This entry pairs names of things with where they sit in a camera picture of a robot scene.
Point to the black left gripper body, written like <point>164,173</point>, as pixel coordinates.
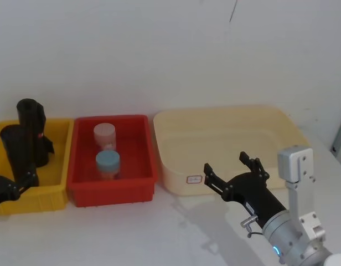
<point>1,191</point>

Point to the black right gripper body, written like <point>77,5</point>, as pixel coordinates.
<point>250,191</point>

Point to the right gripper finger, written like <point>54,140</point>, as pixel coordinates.
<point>255,166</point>
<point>213,178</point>

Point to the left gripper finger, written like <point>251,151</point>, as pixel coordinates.
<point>25,180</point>

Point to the plain black roll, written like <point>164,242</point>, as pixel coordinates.
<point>15,149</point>

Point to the yellow plastic bin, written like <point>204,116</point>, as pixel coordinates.
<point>57,155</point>

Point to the cream plastic tray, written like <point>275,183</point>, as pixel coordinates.
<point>214,133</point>

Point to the black roll with red mark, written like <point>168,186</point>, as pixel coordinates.
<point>35,133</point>

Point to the red plastic bin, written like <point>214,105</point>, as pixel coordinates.
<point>137,155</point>

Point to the clear jar with blue lid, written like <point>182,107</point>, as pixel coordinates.
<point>108,164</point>

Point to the clear jar with pink lid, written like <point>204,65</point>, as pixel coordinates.
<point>104,134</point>

